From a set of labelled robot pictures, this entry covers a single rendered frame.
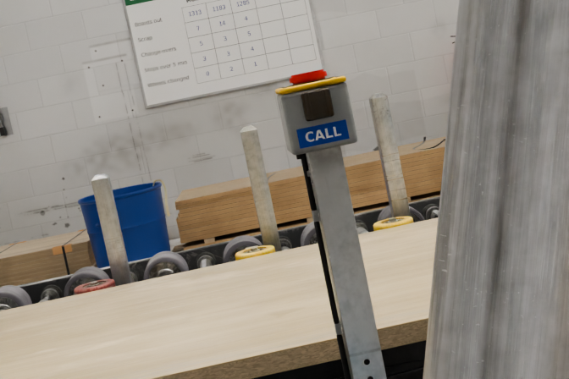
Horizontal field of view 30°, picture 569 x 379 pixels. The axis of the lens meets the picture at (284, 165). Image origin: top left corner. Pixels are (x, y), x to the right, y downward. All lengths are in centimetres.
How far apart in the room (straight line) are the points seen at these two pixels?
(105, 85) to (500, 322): 783
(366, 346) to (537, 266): 48
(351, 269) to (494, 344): 44
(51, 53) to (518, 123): 792
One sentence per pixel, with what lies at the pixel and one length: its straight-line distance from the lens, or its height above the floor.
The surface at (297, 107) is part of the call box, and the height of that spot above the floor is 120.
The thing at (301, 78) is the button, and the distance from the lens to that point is 111.
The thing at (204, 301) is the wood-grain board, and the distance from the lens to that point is 173.
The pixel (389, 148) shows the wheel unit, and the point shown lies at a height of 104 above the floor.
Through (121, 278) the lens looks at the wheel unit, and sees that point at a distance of 223.
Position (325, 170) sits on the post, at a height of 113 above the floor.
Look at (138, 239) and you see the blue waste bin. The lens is 674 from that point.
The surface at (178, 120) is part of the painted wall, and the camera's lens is 839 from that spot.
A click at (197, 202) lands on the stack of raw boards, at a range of 711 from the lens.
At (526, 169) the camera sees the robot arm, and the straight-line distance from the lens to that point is 69.
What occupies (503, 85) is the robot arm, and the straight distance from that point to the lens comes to 70.
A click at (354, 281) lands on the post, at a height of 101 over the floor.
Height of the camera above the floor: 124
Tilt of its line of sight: 5 degrees down
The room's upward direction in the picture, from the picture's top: 12 degrees counter-clockwise
